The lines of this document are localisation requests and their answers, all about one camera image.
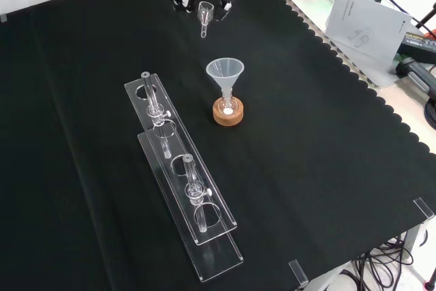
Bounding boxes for black bench cloth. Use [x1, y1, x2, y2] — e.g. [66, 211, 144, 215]
[0, 0, 436, 291]

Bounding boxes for pale board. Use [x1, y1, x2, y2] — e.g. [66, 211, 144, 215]
[284, 0, 409, 88]

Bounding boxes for black cable bundle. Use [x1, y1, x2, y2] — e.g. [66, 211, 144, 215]
[340, 229, 430, 291]

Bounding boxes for black power adapter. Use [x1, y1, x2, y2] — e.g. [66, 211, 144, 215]
[398, 30, 436, 64]

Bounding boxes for clear round-bottom flask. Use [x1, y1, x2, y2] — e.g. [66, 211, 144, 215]
[217, 95, 238, 117]

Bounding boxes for translucent plastic funnel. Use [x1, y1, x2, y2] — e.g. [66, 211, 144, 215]
[205, 59, 245, 101]

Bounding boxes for clear cloth clamp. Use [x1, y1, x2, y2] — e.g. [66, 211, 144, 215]
[288, 259, 309, 289]
[413, 197, 436, 220]

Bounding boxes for white printed leaflet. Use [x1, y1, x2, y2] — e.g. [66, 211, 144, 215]
[325, 0, 414, 60]

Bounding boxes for clear acrylic funnel stand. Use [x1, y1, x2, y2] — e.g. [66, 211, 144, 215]
[123, 72, 245, 284]

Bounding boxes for clear glass weighing funnel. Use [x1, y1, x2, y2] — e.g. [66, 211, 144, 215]
[198, 1, 215, 38]

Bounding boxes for cork ring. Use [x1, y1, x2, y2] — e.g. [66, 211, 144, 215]
[213, 97, 245, 127]

